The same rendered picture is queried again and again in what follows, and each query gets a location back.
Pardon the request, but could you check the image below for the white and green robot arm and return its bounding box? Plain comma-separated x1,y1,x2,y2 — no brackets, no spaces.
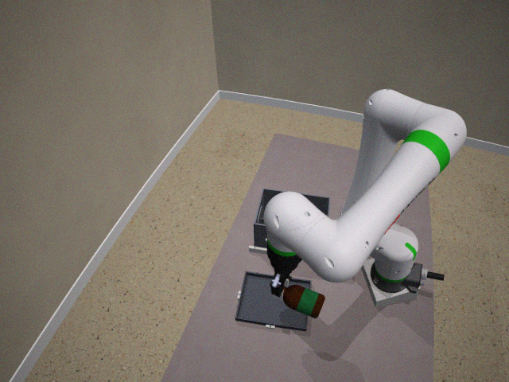
263,89,467,294

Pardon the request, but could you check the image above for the brown bottle with green label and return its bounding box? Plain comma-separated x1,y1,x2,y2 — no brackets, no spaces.
283,285,325,318

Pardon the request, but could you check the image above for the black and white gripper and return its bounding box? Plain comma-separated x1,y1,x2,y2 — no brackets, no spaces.
270,261,298,301

